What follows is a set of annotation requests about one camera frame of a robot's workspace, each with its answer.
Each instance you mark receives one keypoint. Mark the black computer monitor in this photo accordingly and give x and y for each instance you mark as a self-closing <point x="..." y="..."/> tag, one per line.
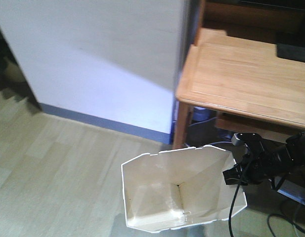
<point x="289" y="45"/>

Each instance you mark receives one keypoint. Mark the wooden desk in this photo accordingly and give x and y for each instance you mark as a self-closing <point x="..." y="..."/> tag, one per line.
<point x="232" y="66"/>

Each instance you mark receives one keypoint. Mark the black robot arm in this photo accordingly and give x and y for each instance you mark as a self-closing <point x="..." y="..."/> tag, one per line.
<point x="292" y="156"/>

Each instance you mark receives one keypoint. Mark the wooden keyboard tray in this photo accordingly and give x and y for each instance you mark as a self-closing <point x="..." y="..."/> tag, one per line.
<point x="266" y="130"/>

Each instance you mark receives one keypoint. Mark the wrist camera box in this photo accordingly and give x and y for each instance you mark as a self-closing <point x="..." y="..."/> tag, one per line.
<point x="239" y="139"/>

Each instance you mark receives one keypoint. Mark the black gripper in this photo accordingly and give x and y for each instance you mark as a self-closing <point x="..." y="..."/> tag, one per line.
<point x="260" y="162"/>

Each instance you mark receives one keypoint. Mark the white paper trash bin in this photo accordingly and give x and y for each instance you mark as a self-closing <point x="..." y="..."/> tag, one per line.
<point x="180" y="188"/>

